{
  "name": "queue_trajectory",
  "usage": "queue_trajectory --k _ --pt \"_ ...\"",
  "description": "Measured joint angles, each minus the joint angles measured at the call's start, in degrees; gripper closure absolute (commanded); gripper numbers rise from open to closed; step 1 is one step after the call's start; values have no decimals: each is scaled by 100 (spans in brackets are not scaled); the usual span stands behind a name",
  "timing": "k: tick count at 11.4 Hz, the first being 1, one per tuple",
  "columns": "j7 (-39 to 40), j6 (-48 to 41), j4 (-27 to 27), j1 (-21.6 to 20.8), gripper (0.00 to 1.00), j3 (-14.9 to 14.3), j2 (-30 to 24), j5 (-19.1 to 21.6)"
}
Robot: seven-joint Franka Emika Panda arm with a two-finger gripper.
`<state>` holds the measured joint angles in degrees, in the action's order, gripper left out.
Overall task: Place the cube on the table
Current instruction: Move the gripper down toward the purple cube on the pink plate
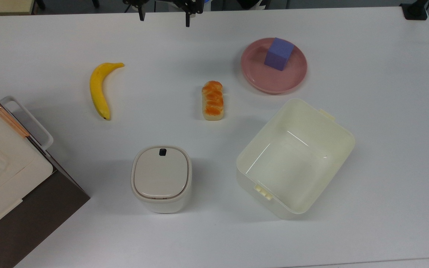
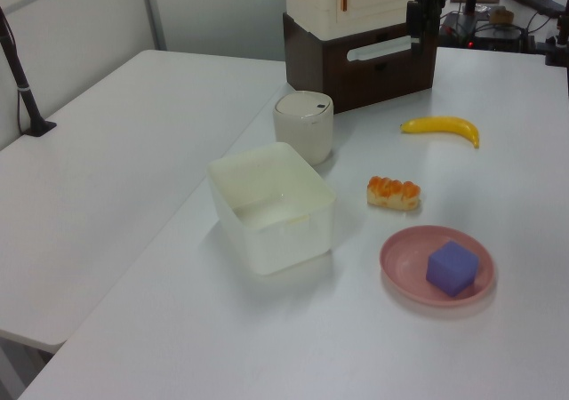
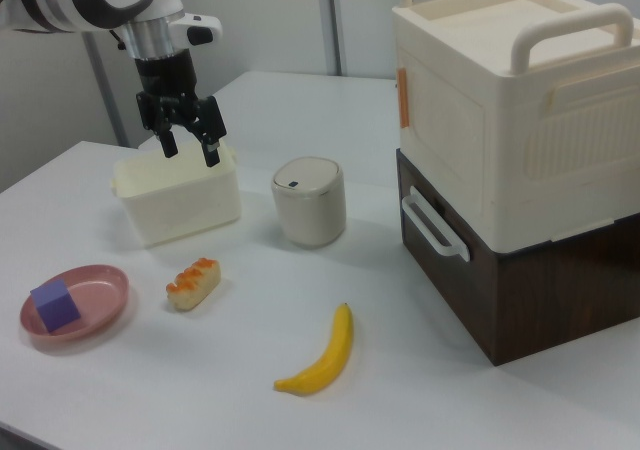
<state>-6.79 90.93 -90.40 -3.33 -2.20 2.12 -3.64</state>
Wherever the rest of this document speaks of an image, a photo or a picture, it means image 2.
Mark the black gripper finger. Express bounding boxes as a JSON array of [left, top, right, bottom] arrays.
[[406, 0, 425, 57], [421, 0, 446, 36]]

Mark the purple foam cube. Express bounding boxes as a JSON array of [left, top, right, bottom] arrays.
[[425, 239, 481, 299]]

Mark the black electronics box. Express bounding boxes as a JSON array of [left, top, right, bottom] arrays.
[[439, 11, 533, 52]]

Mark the brown cardboard box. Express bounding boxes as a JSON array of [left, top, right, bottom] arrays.
[[488, 7, 516, 24]]

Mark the cream toy cabinet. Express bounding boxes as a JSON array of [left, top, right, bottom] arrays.
[[284, 0, 417, 43]]

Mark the dark brown wooden drawer box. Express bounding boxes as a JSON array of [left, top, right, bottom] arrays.
[[282, 12, 439, 116]]

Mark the yellow banana toy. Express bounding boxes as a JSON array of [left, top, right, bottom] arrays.
[[399, 115, 482, 149]]

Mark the beige lidded trash can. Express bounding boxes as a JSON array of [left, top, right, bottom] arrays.
[[272, 90, 335, 167]]

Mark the orange glazed bread toy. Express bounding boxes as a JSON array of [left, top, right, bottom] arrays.
[[365, 175, 422, 211]]

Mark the white plastic storage bin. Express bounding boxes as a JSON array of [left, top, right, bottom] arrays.
[[206, 141, 336, 276]]

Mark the pink round plate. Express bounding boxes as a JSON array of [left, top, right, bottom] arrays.
[[379, 225, 496, 306]]

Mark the black table clamp mount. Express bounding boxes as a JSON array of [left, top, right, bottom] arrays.
[[536, 11, 569, 68]]

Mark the black camera stand pole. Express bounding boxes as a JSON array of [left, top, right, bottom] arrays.
[[0, 6, 58, 140]]

